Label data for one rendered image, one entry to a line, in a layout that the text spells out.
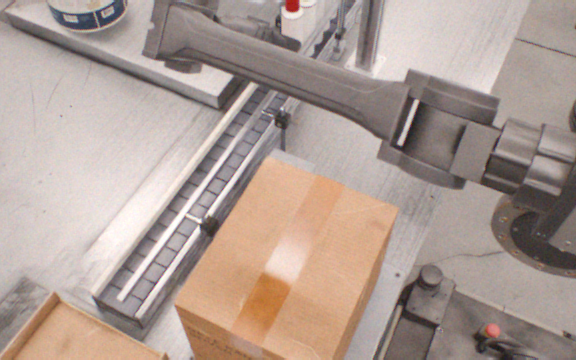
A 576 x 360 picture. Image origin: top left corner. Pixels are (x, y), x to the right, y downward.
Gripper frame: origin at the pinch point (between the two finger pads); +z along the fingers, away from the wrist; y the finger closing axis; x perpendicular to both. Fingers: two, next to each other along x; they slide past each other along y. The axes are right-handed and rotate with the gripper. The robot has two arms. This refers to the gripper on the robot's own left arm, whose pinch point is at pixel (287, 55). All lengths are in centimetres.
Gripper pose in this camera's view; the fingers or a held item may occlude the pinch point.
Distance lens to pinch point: 142.4
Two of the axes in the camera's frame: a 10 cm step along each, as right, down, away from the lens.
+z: 2.8, -0.1, 9.6
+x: -3.6, 9.3, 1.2
